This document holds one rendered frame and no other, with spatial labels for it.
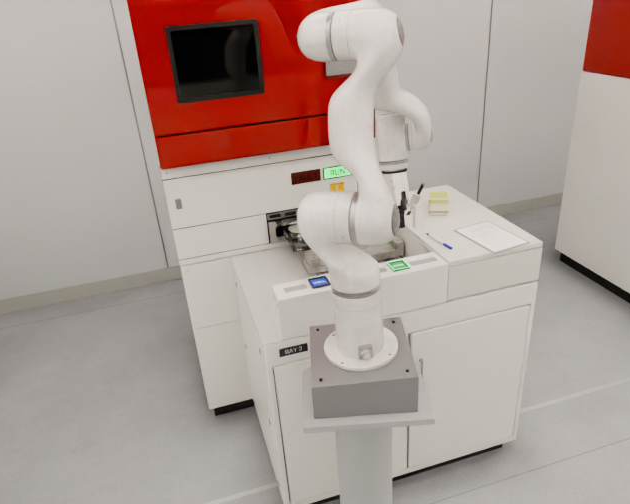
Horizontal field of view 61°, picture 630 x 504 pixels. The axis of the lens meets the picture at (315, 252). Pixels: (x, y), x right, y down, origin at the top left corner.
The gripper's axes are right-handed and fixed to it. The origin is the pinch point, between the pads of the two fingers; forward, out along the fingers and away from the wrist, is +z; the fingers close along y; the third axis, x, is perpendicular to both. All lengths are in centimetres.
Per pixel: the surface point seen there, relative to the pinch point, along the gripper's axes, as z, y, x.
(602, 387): 106, -38, 111
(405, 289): 21.8, -0.1, 0.3
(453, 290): 26.2, -1.0, 17.3
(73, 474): 99, -72, -125
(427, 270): 16.8, 1.0, 7.7
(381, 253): 17.9, -29.7, 5.2
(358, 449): 53, 26, -29
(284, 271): 21, -43, -29
